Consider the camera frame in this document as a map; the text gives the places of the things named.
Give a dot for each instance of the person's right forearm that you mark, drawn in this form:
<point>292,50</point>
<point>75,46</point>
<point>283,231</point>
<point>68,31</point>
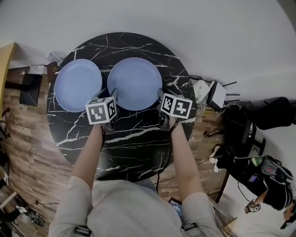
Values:
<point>185,157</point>

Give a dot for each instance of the black phone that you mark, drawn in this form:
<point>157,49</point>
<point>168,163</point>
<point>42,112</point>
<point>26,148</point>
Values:
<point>175,206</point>

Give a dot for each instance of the person's gray shirt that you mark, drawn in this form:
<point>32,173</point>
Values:
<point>134,208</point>

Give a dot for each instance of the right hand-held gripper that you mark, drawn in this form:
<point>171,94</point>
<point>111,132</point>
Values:
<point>178,107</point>

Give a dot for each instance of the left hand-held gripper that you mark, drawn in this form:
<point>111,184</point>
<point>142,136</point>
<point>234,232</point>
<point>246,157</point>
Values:
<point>99,111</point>

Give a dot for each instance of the white rounded device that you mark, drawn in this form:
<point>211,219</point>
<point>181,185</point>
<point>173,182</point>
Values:
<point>201,90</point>

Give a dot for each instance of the small white cardboard box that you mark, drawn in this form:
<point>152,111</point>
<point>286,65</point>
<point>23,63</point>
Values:
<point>38,69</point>

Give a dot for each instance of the curved wooden desk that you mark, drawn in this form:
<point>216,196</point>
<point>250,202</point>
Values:
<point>5,69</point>

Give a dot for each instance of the big blue plate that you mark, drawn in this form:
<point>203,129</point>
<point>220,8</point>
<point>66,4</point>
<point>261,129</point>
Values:
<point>78,81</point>
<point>135,81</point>

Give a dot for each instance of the person's left forearm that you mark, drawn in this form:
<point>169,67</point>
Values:
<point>88,152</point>

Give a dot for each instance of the black office chair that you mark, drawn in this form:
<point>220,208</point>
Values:
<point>273,113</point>

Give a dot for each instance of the brown rectangular box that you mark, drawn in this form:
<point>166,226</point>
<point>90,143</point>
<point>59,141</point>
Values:
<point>52,71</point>

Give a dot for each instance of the white router with black antennas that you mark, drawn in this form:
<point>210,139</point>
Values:
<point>218,95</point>

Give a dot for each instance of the black square base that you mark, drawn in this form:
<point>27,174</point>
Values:
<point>30,90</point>

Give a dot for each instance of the crumpled white plastic bag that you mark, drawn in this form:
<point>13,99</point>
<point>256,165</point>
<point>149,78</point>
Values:
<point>54,57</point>

